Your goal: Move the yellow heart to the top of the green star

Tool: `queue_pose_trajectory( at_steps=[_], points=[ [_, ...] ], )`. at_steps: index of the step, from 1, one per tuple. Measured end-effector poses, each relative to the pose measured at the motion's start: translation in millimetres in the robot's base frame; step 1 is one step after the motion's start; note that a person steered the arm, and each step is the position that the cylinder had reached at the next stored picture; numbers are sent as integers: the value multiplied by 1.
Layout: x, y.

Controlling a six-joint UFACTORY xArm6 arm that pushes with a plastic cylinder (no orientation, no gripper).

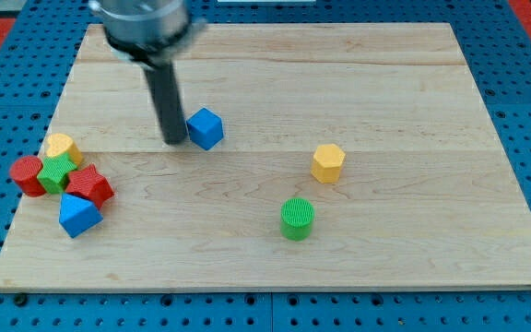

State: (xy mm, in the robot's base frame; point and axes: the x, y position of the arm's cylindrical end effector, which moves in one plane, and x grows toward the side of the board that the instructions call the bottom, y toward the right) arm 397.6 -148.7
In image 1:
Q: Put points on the red star block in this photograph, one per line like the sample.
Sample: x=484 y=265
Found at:
x=89 y=184

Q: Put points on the yellow heart block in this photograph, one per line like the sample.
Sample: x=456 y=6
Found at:
x=58 y=144

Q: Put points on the green star block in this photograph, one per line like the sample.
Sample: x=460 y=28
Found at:
x=54 y=173

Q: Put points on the green cylinder block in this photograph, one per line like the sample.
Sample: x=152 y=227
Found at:
x=296 y=218

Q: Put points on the yellow hexagon block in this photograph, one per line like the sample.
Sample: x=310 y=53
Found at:
x=327 y=163

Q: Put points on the blue cube block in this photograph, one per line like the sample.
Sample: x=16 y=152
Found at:
x=205 y=128

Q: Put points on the light wooden board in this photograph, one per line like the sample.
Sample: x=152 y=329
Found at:
x=355 y=157

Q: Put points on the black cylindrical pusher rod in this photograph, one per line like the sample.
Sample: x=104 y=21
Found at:
x=164 y=91

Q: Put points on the blue triangle block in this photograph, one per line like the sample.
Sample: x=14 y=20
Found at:
x=77 y=215

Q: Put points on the red cylinder block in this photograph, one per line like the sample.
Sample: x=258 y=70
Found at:
x=24 y=173

